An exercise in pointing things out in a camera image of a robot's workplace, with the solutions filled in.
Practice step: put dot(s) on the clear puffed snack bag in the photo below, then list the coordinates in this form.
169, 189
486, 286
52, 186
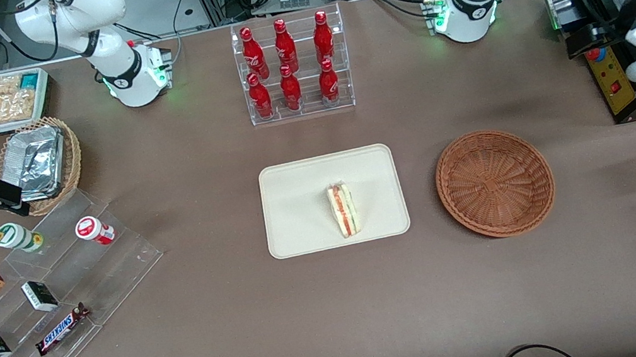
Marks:
4, 84
0, 109

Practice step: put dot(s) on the red-capped white bottle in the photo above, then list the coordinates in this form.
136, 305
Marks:
94, 230

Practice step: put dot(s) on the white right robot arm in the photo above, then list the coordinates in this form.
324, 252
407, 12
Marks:
77, 25

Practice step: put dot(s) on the cream rectangular tray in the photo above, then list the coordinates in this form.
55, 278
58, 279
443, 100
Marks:
297, 207

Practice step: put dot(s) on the teal snack packet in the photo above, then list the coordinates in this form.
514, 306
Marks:
29, 80

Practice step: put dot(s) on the green-capped white bottle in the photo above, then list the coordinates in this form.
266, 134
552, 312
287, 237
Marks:
18, 237

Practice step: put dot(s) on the clear acrylic stepped stand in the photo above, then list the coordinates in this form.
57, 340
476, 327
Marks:
115, 268

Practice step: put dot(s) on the Snickers chocolate bar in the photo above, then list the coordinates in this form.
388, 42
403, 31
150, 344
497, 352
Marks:
61, 329

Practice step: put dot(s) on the round brown wicker basket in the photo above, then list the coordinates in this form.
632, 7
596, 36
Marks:
494, 182

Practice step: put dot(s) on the grey-ended black control box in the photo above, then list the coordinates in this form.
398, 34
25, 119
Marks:
565, 5

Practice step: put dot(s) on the plastic-wrapped sandwich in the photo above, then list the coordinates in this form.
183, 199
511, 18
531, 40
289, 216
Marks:
344, 212

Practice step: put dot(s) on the red cola bottle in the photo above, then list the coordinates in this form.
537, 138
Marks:
253, 51
323, 37
285, 46
328, 82
290, 90
260, 98

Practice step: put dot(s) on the small light wicker basket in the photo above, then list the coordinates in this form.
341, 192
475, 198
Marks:
73, 172

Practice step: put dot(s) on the aluminium foil container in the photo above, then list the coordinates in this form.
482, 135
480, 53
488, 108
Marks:
37, 160

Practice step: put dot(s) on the clear acrylic bottle rack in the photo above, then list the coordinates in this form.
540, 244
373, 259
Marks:
310, 77

